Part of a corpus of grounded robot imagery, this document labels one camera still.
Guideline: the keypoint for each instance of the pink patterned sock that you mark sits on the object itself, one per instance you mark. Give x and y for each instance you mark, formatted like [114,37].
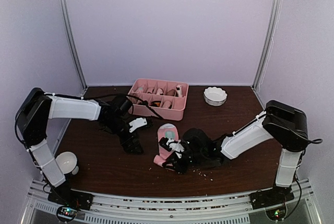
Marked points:
[167,133]

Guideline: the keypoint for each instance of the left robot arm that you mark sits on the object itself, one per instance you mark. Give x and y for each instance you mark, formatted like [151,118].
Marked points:
[39,107]

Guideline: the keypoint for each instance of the left aluminium corner post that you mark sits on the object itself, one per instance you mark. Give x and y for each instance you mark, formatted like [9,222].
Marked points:
[71,43]

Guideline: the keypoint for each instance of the right aluminium corner post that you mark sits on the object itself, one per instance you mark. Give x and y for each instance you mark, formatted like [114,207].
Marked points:
[265,54]

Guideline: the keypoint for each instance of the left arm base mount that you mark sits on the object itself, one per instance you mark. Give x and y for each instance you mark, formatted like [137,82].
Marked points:
[70,198]

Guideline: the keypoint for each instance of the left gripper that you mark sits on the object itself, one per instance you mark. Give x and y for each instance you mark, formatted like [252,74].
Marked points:
[128,148]

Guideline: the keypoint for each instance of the pink divided organizer box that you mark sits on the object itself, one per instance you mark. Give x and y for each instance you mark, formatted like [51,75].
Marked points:
[153,97]

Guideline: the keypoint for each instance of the brown cream striped sock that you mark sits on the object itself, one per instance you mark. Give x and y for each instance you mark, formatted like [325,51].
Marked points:
[178,89]

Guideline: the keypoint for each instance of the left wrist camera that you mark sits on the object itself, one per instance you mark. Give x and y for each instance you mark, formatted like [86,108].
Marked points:
[138,123]

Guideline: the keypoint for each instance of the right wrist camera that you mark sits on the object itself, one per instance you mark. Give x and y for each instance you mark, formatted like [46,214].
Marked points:
[176,147]

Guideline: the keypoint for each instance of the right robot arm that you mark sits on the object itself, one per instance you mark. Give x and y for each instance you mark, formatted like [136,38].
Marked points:
[279,121]

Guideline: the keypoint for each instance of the aluminium corner post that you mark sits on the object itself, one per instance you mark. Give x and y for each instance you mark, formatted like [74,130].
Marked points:
[265,54]
[71,43]

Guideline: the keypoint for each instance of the aluminium front rail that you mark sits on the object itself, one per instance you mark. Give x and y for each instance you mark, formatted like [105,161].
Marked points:
[228,208]

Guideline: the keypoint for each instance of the white scalloped bowl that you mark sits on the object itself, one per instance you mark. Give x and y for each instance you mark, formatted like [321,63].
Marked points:
[215,96]

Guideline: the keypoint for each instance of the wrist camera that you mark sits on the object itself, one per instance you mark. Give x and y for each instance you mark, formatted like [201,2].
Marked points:
[176,147]
[138,123]

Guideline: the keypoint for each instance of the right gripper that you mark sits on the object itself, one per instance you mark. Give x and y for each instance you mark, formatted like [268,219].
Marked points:
[174,162]

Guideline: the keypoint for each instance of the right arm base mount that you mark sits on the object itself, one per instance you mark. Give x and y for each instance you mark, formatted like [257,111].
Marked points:
[270,197]

